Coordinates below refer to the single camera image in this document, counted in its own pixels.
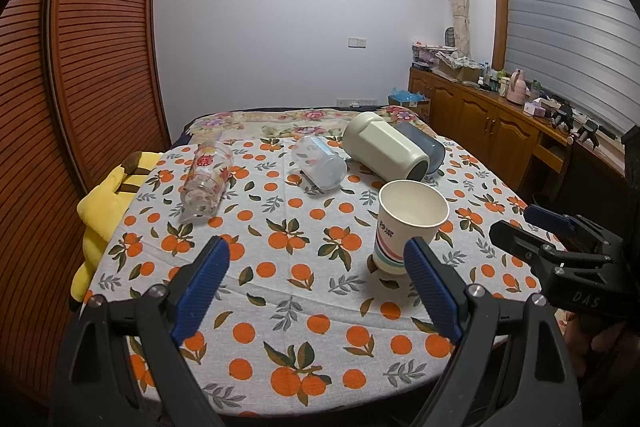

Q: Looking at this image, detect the floral blanket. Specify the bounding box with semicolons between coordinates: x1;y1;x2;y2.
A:
172;105;432;146

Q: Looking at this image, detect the person's right hand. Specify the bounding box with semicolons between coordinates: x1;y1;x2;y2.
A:
562;311;632;381

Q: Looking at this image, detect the blue plastic bag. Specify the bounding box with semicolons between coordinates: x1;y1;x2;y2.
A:
388;89;431;108

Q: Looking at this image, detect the pink thermos jug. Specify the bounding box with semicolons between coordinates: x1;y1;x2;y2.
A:
506;69;530;104

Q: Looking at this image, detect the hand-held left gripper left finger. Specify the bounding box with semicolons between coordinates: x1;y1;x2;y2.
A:
50;235;231;427

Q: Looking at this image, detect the cardboard box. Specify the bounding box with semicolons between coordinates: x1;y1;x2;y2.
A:
434;52;484;84

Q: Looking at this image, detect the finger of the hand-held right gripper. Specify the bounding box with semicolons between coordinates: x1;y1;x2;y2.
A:
489;220;567;279
524;204;624;259

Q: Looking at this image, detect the yellow plush toy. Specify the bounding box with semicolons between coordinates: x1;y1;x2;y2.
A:
70;151;164;309

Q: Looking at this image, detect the frosted translucent cup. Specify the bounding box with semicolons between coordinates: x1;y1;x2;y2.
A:
291;135;348;192

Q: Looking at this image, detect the wooden sideboard cabinet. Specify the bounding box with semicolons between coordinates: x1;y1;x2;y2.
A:
407;67;576;208

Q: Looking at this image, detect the orange fruit print tablecloth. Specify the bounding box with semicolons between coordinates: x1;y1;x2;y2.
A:
84;134;571;419

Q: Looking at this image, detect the striped white paper cup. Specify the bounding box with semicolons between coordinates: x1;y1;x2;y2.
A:
371;179;451;277

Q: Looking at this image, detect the group of small bottles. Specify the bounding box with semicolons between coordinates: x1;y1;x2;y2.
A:
476;61;507;94

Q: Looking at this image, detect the grey window blind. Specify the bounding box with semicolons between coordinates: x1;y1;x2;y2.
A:
500;0;640;134

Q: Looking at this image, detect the clear glass cup red print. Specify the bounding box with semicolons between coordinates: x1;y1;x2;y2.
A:
179;141;235;224

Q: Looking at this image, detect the black clamp stand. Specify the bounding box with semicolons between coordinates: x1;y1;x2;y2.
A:
579;120;602;148
552;104;576;128

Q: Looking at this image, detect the wooden louvered wardrobe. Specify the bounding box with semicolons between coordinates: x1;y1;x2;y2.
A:
0;0;174;408

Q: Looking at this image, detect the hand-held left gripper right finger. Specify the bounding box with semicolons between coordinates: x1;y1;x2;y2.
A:
403;237;586;427

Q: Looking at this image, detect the grey-blue plastic cup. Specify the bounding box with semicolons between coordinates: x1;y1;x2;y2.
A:
395;121;446;176

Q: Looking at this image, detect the cream plastic cup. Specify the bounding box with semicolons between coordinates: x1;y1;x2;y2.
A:
342;111;431;182

